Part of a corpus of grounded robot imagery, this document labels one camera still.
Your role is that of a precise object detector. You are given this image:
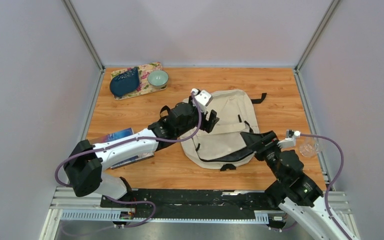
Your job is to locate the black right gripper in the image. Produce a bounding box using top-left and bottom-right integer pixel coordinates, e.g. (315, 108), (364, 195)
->
(238, 130), (284, 184)

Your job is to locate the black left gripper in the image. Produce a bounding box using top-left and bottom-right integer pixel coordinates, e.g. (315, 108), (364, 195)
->
(176, 95), (219, 137)

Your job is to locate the cream canvas backpack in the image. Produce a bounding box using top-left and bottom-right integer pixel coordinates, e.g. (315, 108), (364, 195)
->
(180, 89), (266, 171)

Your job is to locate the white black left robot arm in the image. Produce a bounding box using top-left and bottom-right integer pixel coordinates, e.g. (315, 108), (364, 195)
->
(62, 102), (219, 208)

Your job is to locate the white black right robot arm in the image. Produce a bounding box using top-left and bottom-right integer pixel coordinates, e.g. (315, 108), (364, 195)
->
(240, 129), (358, 240)

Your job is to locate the clear glass cup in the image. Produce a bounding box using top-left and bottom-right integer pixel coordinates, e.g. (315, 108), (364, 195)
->
(299, 137), (323, 158)

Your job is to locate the light green ceramic bowl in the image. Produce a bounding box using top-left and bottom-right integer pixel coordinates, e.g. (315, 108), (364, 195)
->
(147, 70), (169, 88)

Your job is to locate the floral pattern tray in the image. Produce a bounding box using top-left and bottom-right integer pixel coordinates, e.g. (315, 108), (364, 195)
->
(110, 61), (167, 100)

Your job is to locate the dark blue leaf-shaped dish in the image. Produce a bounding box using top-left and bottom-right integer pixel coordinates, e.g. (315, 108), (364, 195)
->
(109, 67), (140, 98)

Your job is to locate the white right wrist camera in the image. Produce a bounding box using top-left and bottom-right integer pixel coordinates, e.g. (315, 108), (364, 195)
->
(277, 129), (301, 149)

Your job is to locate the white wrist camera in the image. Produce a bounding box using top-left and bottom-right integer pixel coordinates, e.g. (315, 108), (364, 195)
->
(277, 129), (301, 149)
(190, 88), (213, 109)

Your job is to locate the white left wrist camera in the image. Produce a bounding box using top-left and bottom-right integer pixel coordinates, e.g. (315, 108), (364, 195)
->
(190, 88), (213, 109)

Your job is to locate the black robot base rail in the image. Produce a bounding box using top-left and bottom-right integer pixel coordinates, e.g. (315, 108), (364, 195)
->
(100, 188), (284, 220)

